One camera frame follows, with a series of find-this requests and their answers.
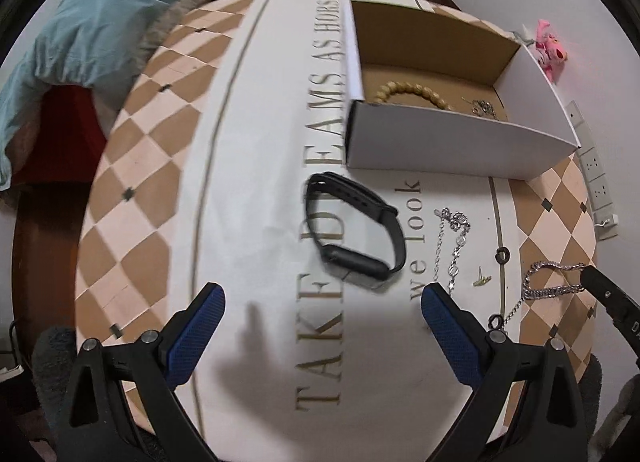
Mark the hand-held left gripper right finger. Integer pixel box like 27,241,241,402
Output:
421,283,589,462

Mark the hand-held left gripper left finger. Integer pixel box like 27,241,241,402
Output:
59,283,227,462

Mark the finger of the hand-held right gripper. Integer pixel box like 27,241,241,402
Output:
581,265,640,374

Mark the thick silver chain bracelet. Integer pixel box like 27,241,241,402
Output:
489,262,587,330

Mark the white cardboard box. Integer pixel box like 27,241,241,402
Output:
342,0,583,180

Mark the grey fuzzy cushion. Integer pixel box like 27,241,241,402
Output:
592,374,640,462

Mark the black smartwatch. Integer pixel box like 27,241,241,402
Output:
303,172,405,289

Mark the white power strip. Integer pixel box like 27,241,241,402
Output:
565,101,619,242

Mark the checkered printed tablecloth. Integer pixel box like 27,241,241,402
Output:
75,0,598,443

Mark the red cushion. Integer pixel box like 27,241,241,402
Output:
11,84,109,188

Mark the pink plush toy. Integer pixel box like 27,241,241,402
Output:
534,18,571,84

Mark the teal blanket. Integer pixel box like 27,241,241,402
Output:
0,0,258,191

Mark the thin silver link bracelet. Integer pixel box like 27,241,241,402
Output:
434,208,473,295

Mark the silver chain jewelry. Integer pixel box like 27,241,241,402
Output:
462,98,501,120

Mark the wooden bead bracelet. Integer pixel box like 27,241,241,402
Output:
374,82,456,112

